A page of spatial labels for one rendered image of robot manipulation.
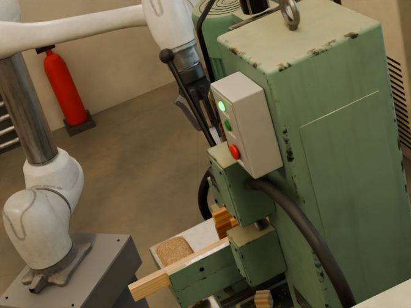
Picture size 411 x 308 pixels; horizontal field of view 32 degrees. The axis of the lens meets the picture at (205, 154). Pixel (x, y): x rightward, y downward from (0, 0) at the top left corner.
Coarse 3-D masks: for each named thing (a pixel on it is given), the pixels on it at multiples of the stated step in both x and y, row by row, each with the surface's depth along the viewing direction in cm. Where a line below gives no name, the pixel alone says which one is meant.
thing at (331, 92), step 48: (240, 48) 125; (288, 48) 119; (336, 48) 117; (384, 48) 121; (288, 96) 117; (336, 96) 121; (384, 96) 125; (288, 144) 121; (336, 144) 125; (384, 144) 129; (288, 192) 132; (336, 192) 129; (384, 192) 134; (288, 240) 146; (336, 240) 134; (384, 240) 139; (384, 288) 144
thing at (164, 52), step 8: (160, 56) 162; (168, 56) 162; (168, 64) 163; (176, 72) 162; (176, 80) 162; (184, 88) 161; (184, 96) 161; (192, 104) 160; (200, 120) 159; (208, 128) 159; (208, 136) 158; (216, 144) 158; (256, 224) 151
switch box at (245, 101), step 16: (224, 80) 125; (240, 80) 123; (224, 96) 120; (240, 96) 118; (256, 96) 119; (240, 112) 119; (256, 112) 120; (224, 128) 129; (240, 128) 120; (256, 128) 121; (272, 128) 122; (240, 144) 123; (256, 144) 123; (272, 144) 124; (256, 160) 124; (272, 160) 125; (256, 176) 125
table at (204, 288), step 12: (216, 204) 202; (192, 228) 190; (204, 228) 189; (192, 240) 186; (204, 240) 184; (216, 240) 183; (156, 264) 187; (216, 276) 174; (228, 276) 175; (240, 276) 176; (192, 288) 172; (204, 288) 174; (216, 288) 175; (180, 300) 172; (192, 300) 174
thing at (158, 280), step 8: (160, 272) 172; (144, 280) 171; (152, 280) 171; (160, 280) 172; (168, 280) 173; (136, 288) 170; (144, 288) 171; (152, 288) 172; (160, 288) 173; (136, 296) 171; (144, 296) 172
